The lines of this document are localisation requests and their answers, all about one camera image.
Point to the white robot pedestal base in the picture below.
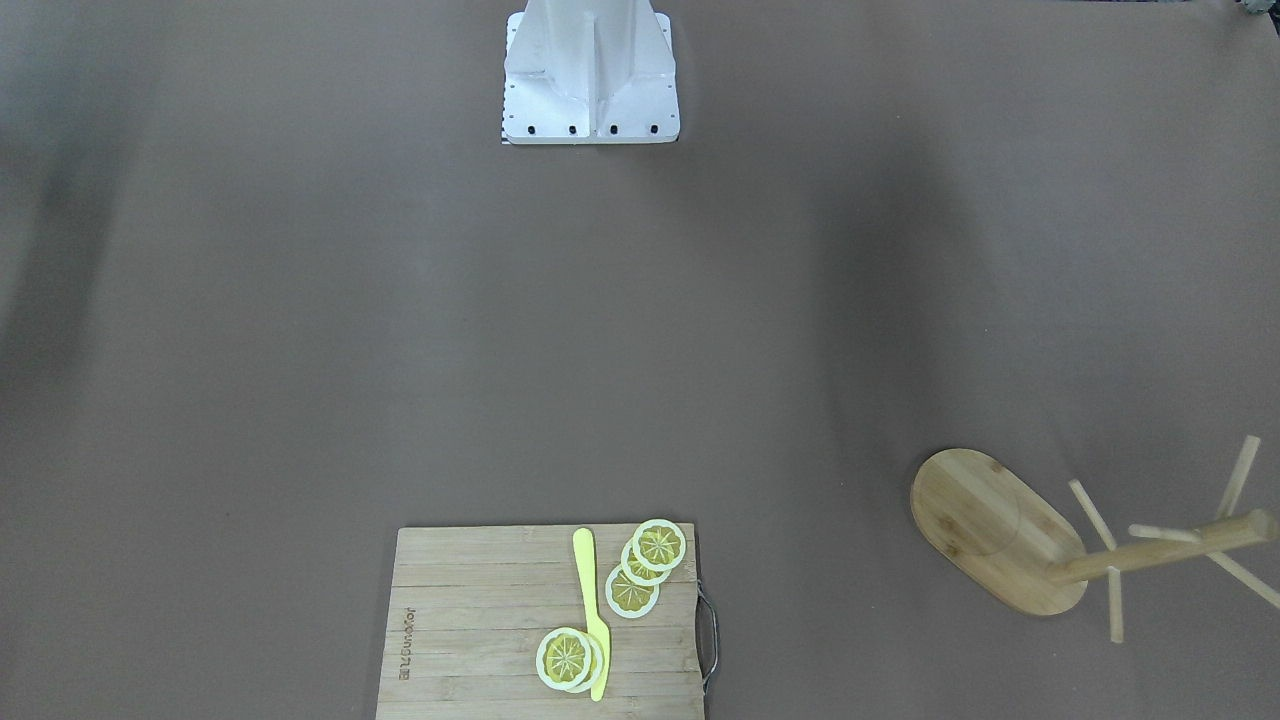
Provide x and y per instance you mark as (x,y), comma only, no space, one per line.
(589,73)

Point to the wooden cutting board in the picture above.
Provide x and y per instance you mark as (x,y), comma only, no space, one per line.
(469,607)

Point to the lemon slice toy front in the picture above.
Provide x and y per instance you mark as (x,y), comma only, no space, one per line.
(562,659)

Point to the wooden cup storage rack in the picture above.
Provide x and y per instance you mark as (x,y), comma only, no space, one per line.
(1012,542)

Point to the lemon slice toy middle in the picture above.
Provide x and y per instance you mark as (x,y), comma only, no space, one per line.
(638,573)

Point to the lemon slice toy hidden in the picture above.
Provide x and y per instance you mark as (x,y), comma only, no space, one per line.
(597,657)

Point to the yellow plastic toy knife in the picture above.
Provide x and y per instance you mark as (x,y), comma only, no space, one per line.
(584,553)

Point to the lemon slice toy top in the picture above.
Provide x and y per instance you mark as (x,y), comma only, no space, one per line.
(659,545)

